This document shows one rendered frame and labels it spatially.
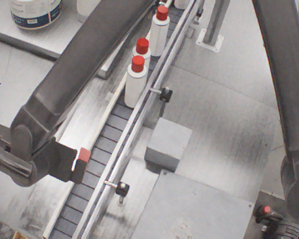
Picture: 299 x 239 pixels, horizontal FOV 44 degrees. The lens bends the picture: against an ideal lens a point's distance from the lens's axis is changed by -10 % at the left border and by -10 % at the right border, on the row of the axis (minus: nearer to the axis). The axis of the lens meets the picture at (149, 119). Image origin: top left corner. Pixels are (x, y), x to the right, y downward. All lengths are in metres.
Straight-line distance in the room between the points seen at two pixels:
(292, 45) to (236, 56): 0.96
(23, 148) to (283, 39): 0.39
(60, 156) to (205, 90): 0.71
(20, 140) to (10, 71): 0.79
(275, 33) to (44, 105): 0.32
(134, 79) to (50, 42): 0.40
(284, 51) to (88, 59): 0.25
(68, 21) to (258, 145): 0.76
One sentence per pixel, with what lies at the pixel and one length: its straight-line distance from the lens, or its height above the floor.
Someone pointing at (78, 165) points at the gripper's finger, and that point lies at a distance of 0.72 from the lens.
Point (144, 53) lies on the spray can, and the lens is 1.07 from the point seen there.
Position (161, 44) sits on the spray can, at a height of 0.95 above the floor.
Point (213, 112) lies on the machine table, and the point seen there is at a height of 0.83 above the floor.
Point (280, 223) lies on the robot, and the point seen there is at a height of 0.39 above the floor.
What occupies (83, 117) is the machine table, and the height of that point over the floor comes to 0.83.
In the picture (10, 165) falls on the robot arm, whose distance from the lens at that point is 0.63.
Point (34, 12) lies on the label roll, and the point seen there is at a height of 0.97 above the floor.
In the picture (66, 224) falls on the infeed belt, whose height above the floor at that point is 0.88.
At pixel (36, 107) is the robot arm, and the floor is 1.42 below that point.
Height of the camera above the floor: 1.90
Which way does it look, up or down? 61 degrees down
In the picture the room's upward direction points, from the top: 12 degrees clockwise
